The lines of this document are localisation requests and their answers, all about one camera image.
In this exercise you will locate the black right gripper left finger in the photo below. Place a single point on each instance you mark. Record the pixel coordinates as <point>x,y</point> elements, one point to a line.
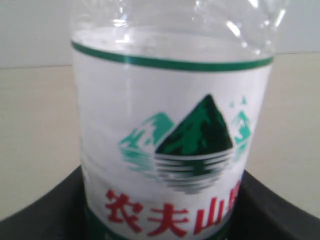
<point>58,215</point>

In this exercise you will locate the green-label clear water bottle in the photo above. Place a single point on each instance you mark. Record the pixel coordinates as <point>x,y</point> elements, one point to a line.
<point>169,94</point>

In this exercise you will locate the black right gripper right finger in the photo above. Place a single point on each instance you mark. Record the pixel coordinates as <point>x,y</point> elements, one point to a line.
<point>260,214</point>

